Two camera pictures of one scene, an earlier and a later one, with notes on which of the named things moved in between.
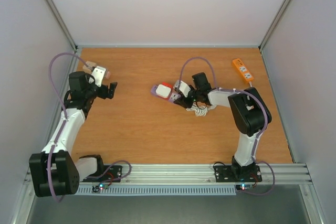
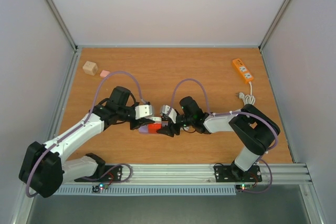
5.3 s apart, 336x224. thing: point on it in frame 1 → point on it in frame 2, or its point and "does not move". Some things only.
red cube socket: (167, 84) → (153, 127)
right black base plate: (238, 173) does not move
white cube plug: (163, 91) → (157, 119)
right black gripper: (184, 102) → (168, 130)
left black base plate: (111, 173) does not move
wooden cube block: (90, 64) does not move
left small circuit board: (96, 189) does not move
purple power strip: (172, 96) → (144, 129)
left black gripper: (104, 94) → (140, 122)
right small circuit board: (243, 187) does not move
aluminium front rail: (199, 174) does not move
